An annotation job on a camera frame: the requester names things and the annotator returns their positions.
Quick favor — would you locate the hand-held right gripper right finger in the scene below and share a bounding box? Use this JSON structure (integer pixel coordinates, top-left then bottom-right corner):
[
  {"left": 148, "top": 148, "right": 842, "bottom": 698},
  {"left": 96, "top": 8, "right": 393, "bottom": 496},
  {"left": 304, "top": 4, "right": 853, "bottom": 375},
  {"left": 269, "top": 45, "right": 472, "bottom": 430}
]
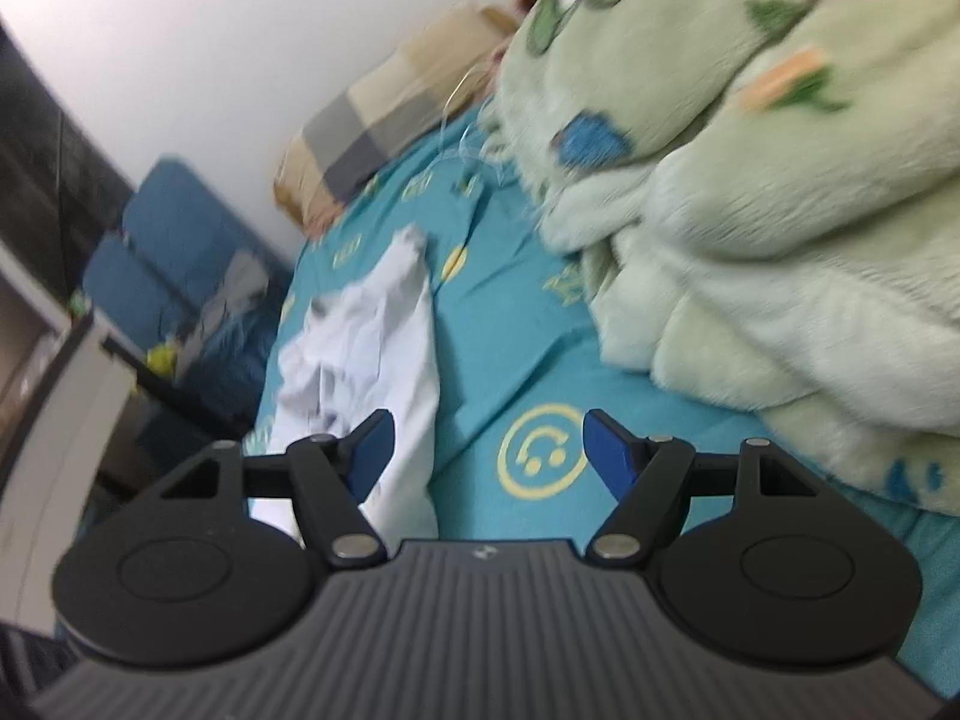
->
[{"left": 581, "top": 409, "right": 820, "bottom": 568}]

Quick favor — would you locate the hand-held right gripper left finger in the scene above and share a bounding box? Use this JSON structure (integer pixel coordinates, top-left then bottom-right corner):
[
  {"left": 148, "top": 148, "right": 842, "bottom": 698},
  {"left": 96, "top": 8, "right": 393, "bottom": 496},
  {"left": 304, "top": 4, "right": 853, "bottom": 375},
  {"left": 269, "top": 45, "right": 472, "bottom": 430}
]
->
[{"left": 160, "top": 409, "right": 396, "bottom": 568}]

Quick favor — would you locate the white t-shirt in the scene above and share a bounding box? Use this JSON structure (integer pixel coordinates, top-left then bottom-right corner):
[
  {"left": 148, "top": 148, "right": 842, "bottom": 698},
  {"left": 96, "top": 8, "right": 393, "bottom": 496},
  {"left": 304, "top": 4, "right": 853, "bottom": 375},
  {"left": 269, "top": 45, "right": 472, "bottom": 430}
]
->
[{"left": 247, "top": 225, "right": 443, "bottom": 542}]

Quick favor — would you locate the bed with teal printed sheet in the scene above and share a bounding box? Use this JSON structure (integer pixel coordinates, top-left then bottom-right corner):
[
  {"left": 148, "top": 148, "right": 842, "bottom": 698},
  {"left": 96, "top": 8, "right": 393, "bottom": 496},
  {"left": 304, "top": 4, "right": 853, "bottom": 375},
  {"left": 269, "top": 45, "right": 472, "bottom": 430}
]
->
[{"left": 251, "top": 109, "right": 960, "bottom": 702}]

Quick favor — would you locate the grey cloth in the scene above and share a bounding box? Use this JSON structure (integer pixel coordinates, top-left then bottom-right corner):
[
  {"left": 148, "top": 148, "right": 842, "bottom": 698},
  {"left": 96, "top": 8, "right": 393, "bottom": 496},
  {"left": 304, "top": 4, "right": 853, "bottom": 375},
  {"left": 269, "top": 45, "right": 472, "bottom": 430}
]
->
[{"left": 178, "top": 250, "right": 272, "bottom": 370}]

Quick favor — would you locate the green printed fleece blanket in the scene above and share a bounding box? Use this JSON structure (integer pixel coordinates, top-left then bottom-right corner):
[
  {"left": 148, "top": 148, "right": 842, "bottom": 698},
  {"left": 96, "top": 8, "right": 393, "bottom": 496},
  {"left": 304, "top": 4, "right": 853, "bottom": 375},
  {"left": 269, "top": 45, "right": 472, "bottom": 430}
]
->
[{"left": 480, "top": 0, "right": 960, "bottom": 517}]

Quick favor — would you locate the brown cushion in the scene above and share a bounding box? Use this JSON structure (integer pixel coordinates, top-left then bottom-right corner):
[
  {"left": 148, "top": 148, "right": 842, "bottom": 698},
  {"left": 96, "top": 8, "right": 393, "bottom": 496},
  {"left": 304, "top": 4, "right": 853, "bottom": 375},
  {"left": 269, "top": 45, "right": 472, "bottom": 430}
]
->
[{"left": 271, "top": 142, "right": 325, "bottom": 235}]

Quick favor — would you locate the white desk with black legs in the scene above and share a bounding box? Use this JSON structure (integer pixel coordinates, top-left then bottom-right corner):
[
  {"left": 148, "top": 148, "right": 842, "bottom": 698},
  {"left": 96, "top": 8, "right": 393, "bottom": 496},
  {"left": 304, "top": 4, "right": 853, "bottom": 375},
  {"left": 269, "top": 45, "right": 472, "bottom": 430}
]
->
[{"left": 0, "top": 247, "right": 140, "bottom": 620}]

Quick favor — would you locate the blue covered chair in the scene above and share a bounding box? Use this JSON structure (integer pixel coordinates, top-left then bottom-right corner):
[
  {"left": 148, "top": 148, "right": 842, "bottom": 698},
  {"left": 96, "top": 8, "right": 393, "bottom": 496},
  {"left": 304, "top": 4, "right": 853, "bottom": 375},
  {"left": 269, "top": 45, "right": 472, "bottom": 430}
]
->
[
  {"left": 121, "top": 156, "right": 295, "bottom": 361},
  {"left": 81, "top": 231, "right": 278, "bottom": 432}
]

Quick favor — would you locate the plaid pillow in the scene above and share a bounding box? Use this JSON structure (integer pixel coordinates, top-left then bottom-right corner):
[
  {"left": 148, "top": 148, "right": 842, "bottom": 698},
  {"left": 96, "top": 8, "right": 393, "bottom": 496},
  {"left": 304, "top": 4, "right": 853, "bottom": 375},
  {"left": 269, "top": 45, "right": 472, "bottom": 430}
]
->
[{"left": 289, "top": 4, "right": 520, "bottom": 230}]

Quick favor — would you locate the dark window with grille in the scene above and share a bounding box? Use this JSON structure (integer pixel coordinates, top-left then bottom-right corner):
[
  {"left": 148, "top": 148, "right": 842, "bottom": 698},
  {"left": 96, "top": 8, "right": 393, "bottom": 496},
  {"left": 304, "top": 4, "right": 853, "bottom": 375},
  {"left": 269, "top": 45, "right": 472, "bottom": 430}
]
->
[{"left": 0, "top": 19, "right": 137, "bottom": 290}]

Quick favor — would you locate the white charging cable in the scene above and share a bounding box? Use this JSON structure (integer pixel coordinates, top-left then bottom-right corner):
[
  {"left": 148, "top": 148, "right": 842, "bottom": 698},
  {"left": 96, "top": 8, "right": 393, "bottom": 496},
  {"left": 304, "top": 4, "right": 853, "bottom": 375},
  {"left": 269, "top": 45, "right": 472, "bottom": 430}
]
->
[{"left": 437, "top": 64, "right": 512, "bottom": 170}]

